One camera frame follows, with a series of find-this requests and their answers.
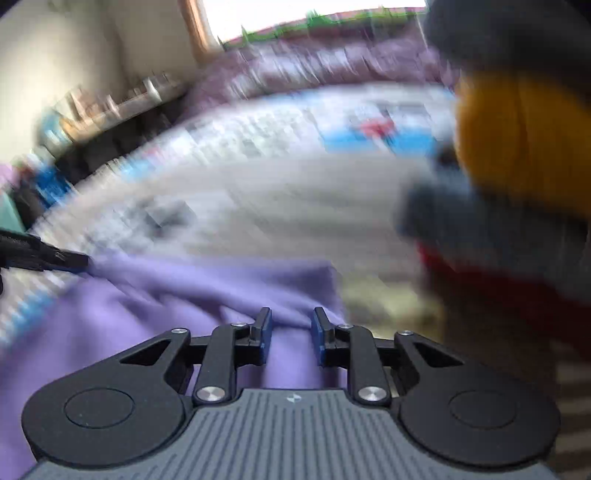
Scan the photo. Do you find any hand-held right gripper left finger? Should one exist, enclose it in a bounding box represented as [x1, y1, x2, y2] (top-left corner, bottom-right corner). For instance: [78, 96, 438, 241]
[111, 307, 273, 407]

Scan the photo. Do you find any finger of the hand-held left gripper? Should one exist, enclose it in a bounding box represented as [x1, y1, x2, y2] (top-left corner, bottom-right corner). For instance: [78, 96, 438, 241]
[0, 231, 89, 274]

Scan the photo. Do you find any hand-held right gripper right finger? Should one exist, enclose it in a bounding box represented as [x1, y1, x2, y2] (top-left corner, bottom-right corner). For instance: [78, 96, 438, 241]
[311, 307, 467, 407]

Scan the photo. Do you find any purple sweatshirt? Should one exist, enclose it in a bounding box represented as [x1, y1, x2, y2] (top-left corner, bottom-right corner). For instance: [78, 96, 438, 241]
[0, 256, 347, 480]

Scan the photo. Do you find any dark clothing pile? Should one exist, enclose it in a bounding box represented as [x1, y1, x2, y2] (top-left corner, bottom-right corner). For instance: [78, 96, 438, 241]
[11, 180, 47, 227]

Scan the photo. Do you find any teal storage box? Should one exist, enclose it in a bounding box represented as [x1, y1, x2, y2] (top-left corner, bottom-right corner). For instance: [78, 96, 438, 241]
[0, 191, 26, 234]

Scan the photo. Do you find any blue plastic bag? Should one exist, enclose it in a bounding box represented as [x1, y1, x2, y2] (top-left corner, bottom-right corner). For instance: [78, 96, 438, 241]
[34, 164, 72, 208]

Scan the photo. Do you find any dark desk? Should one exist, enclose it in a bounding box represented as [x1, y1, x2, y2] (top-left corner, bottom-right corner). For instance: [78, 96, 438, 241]
[60, 83, 188, 162]

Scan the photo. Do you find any cartoon printed blanket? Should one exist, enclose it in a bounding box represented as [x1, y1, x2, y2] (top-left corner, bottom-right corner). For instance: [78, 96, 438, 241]
[0, 85, 591, 480]

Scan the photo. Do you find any row of small desk items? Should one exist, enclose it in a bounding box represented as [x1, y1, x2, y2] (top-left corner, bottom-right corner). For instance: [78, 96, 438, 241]
[46, 74, 181, 139]

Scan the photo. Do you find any red folded garment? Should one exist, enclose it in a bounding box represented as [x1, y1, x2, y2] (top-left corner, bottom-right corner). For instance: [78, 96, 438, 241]
[416, 242, 591, 324]

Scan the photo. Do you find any purple floral quilt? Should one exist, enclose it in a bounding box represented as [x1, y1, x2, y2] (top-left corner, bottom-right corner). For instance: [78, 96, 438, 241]
[178, 34, 458, 121]

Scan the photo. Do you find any yellow folded sweater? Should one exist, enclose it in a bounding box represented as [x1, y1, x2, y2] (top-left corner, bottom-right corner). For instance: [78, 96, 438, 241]
[455, 74, 591, 208]

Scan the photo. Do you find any colourful alphabet headboard mat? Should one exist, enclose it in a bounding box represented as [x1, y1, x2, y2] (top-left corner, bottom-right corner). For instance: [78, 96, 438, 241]
[222, 7, 428, 49]

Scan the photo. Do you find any wooden framed window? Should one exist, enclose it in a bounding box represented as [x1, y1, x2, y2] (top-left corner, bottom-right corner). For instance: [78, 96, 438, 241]
[182, 0, 428, 61]

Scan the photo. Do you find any grey folded garment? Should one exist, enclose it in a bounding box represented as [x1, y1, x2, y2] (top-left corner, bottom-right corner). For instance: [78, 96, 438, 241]
[422, 0, 591, 81]

